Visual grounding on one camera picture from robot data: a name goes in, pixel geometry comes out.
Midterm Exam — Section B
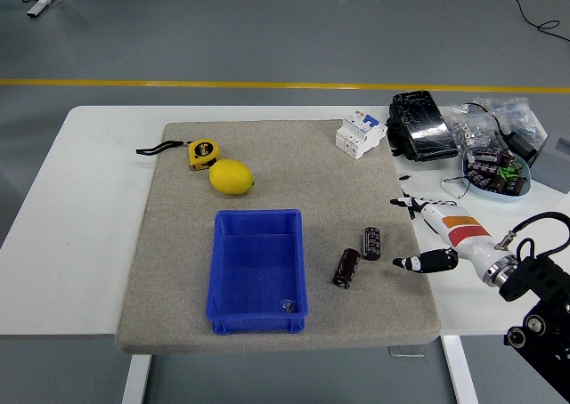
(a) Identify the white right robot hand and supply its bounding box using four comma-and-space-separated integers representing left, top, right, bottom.
389, 195, 509, 279

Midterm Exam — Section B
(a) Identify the dark cylindrical battery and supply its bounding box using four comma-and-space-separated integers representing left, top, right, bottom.
361, 226, 385, 261
331, 247, 362, 289

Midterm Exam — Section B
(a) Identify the grey box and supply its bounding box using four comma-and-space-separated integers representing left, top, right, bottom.
529, 127, 570, 195

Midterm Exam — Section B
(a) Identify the blue plastic box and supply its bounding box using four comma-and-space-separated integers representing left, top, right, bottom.
204, 207, 309, 336

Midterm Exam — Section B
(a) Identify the light blue bowl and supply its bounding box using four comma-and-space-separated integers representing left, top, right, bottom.
460, 146, 533, 205

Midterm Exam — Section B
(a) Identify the green connector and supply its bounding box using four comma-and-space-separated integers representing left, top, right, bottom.
497, 163, 523, 181

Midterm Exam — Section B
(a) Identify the clear bag of nuts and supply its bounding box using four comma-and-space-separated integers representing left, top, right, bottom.
444, 102, 504, 151

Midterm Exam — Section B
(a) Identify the black glossy device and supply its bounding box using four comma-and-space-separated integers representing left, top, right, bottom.
387, 89, 460, 163

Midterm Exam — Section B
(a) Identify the white table leg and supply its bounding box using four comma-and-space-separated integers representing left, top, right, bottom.
439, 334, 480, 404
120, 353, 153, 404

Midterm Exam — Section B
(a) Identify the clear bag of screws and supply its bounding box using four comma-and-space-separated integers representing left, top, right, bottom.
472, 95, 550, 141

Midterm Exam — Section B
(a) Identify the white circuit breaker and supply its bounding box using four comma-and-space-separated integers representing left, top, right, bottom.
334, 112, 388, 160

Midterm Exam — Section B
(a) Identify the grey-brown mat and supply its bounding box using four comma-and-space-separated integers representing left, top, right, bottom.
114, 118, 443, 356

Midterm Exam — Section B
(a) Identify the yellow lemon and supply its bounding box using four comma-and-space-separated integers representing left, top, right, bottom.
208, 158, 256, 196

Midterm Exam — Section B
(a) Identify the yellow tape measure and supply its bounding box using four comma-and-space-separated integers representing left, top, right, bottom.
135, 139, 222, 172

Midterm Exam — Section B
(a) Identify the thin wire loop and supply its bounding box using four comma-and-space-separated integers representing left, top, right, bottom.
441, 175, 474, 199

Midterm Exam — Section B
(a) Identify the black power adapter with cord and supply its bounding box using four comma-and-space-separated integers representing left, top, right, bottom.
462, 102, 541, 165

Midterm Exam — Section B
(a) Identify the metal bracket under table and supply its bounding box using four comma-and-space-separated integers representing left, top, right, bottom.
387, 344, 427, 359

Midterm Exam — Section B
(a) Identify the black floor cable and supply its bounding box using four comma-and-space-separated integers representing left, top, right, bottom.
458, 0, 570, 44

